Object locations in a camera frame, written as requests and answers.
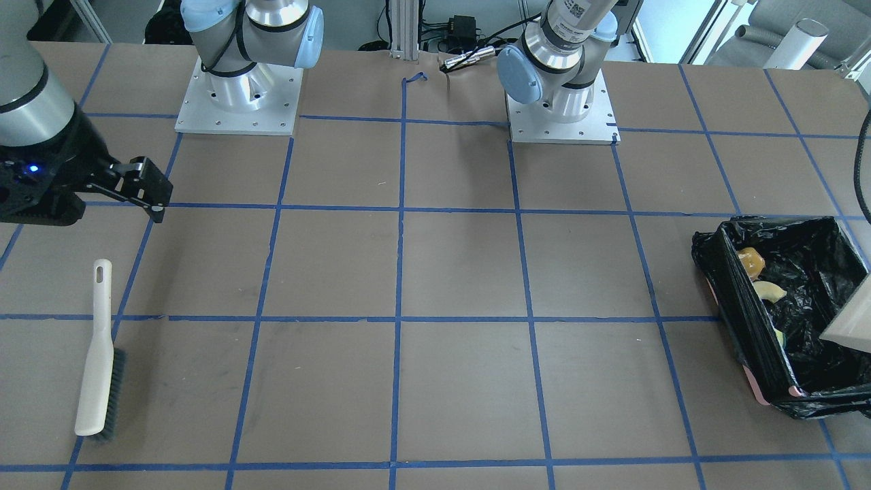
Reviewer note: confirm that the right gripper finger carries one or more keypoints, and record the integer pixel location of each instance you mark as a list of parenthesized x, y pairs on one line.
[(156, 213)]

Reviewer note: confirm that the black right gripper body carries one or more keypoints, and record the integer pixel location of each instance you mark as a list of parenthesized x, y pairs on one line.
[(83, 158)]

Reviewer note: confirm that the beige hand brush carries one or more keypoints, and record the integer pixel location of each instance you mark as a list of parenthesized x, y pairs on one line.
[(99, 391)]

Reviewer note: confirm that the yellow potato toy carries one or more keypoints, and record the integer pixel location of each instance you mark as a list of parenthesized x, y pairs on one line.
[(752, 262)]

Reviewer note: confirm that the croissant toy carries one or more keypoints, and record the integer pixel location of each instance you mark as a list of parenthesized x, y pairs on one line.
[(768, 291)]

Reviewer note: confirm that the beige plastic dustpan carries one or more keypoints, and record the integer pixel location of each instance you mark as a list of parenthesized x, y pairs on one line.
[(851, 326)]

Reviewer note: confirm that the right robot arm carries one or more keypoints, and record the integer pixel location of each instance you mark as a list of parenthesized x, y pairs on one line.
[(231, 38)]

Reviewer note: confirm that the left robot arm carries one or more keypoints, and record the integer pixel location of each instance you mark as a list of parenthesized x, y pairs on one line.
[(563, 50)]

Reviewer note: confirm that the bin with black bag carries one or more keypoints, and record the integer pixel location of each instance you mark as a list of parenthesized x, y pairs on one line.
[(816, 264)]

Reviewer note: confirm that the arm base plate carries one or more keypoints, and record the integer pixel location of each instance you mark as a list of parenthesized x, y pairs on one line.
[(584, 116), (263, 101)]

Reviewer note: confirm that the aluminium frame post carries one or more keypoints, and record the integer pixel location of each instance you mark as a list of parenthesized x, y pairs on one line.
[(404, 29)]

